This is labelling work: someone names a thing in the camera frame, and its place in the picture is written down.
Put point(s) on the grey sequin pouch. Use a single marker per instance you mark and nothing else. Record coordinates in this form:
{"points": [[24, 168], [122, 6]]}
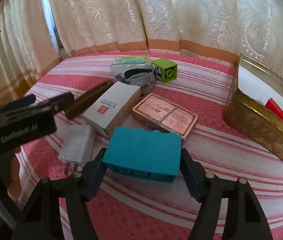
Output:
{"points": [[141, 80]]}

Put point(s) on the green building block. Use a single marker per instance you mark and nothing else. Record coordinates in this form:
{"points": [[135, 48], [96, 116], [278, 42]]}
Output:
{"points": [[166, 70]]}

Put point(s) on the golden tin box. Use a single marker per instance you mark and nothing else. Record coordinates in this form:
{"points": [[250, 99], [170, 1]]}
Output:
{"points": [[256, 122]]}

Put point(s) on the copper rectangular tin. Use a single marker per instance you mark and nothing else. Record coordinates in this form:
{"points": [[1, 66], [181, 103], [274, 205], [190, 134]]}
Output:
{"points": [[166, 115]]}

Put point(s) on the pink striped blanket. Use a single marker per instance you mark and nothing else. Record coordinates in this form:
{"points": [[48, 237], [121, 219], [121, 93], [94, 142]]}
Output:
{"points": [[219, 160]]}

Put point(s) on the teal building block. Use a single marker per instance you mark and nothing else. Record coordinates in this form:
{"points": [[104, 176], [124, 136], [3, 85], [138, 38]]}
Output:
{"points": [[144, 150]]}

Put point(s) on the brown comb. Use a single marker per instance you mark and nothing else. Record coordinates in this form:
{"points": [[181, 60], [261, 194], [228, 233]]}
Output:
{"points": [[86, 98]]}

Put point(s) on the person's left hand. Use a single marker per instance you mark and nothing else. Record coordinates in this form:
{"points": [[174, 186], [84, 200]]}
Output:
{"points": [[15, 175]]}

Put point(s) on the white cardboard box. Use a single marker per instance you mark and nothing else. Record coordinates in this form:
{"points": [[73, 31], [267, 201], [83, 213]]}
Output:
{"points": [[109, 102]]}

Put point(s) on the clear box green label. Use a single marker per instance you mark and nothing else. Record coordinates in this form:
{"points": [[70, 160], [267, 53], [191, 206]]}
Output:
{"points": [[131, 61]]}

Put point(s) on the cream patterned curtain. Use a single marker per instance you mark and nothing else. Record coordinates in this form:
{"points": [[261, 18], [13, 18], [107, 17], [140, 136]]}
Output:
{"points": [[156, 12], [19, 42]]}

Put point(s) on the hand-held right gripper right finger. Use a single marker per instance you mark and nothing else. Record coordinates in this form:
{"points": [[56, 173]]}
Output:
{"points": [[192, 178]]}

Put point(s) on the white charger plug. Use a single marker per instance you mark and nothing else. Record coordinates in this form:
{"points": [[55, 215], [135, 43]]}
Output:
{"points": [[77, 142]]}

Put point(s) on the red small box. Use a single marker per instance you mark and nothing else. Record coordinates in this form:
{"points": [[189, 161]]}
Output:
{"points": [[279, 110]]}

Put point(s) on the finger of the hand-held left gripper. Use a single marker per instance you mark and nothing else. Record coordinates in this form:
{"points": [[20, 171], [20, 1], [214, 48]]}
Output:
{"points": [[61, 101], [26, 100]]}

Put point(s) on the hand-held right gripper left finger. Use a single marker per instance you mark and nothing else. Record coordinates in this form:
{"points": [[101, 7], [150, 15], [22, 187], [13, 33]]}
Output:
{"points": [[94, 178]]}

